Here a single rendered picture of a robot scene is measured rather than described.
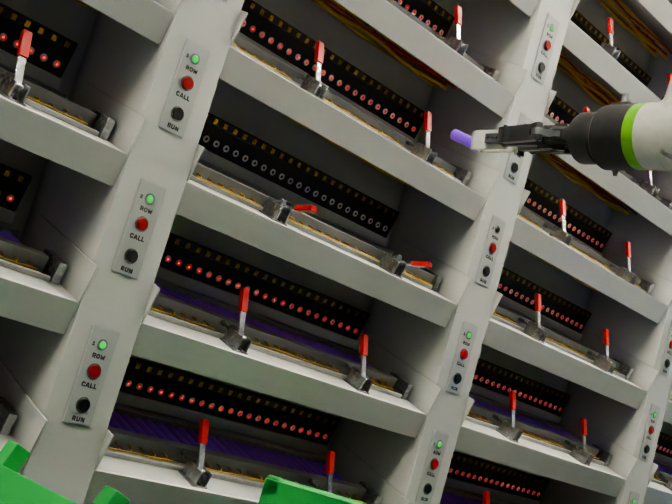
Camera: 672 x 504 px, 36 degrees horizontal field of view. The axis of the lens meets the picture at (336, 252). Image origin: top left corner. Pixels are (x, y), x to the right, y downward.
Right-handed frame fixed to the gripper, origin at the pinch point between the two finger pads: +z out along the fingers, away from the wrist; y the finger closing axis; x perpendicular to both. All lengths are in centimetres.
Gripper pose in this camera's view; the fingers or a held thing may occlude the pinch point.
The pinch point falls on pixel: (494, 141)
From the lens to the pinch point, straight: 165.6
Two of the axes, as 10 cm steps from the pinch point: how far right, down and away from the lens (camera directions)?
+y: -7.5, -1.3, -6.5
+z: -6.5, -0.6, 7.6
